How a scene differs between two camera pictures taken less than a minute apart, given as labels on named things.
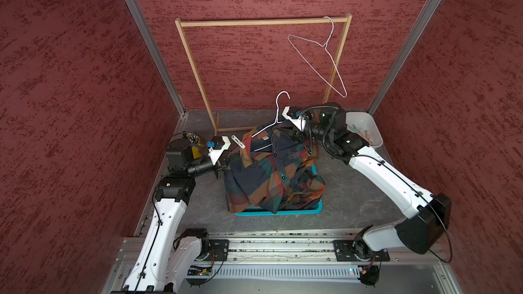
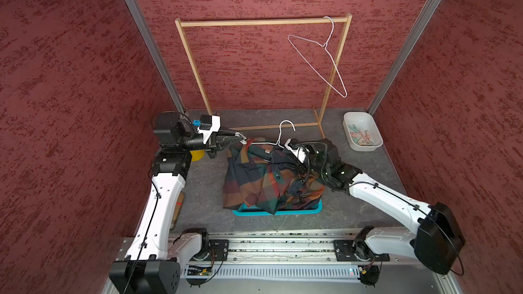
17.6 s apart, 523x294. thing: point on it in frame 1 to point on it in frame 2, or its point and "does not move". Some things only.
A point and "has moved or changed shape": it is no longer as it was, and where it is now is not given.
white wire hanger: x=261 y=131 to x=278 y=142
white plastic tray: x=363 y=124 does not move
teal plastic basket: x=255 y=210 does not move
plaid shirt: x=276 y=169 has moved or changed shape
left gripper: x=219 y=165 to x=222 y=141
